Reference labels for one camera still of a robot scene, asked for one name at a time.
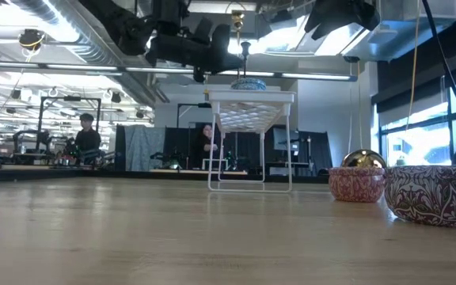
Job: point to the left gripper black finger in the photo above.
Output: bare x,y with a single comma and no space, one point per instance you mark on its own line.
226,51
201,31

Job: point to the black candlestick holder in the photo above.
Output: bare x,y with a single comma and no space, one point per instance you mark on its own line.
245,59

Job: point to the blue patterned candle tin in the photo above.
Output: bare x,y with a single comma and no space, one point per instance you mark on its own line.
248,84

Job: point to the pink patterned candle tin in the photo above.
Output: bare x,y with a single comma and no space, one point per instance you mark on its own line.
356,185

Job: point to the purple patterned candle tin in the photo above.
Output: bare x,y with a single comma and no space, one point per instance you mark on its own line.
435,196

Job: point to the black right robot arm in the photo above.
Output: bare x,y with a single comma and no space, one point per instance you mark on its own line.
343,16

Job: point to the long ceiling light strip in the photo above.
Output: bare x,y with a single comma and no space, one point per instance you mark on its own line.
153,69

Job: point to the seated person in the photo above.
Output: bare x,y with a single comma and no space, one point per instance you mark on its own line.
207,144

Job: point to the grey hanging cloth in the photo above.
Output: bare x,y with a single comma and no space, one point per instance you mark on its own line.
144,148

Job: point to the dark computer monitor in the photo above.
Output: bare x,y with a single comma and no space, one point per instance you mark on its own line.
286,139

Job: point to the standing person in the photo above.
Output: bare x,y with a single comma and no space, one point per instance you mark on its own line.
87,140

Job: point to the round black ceiling device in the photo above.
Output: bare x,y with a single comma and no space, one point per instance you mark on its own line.
31,39

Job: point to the black table frame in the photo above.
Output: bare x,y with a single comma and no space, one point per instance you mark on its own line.
93,174

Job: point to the black metal stand frame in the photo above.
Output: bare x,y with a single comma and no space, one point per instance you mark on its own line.
40,118

